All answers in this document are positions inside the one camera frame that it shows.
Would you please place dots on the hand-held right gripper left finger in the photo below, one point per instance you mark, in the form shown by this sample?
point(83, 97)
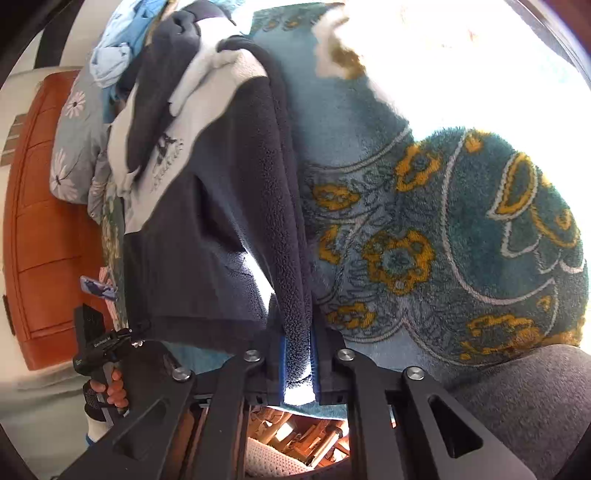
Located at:
point(281, 369)

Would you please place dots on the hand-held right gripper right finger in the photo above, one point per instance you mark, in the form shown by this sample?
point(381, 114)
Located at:
point(316, 364)

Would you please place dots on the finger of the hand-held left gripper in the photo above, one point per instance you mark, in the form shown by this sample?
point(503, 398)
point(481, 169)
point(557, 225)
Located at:
point(135, 336)

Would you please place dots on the dark grey white fleece garment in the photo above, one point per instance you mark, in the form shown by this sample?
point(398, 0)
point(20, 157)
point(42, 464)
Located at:
point(207, 230)

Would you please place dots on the light blue clothes pile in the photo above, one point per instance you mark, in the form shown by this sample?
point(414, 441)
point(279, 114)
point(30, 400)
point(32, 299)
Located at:
point(115, 50)

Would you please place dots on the person's left hand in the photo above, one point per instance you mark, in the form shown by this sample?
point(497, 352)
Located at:
point(114, 390)

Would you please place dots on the small blue printed item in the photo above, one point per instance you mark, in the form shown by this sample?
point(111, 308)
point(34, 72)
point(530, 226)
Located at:
point(98, 287)

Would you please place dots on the green floral bedsheet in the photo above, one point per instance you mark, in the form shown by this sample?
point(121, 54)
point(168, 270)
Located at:
point(114, 258)

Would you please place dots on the white knit cloth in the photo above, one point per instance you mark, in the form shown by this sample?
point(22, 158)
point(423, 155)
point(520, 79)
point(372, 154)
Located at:
point(272, 457)

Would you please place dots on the orange leather headboard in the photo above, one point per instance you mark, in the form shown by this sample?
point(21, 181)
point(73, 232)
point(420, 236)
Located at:
point(51, 230)

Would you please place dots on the teal floral plush blanket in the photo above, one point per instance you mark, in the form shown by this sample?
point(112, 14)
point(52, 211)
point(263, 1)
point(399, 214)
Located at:
point(392, 207)

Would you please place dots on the grey floral pillow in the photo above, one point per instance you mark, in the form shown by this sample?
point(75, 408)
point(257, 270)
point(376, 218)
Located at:
point(76, 152)

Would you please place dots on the person's grey trouser leg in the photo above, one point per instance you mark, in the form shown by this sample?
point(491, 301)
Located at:
point(531, 406)

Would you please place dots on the wooden furniture frame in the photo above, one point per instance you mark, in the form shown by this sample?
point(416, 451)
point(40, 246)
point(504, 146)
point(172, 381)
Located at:
point(314, 438)

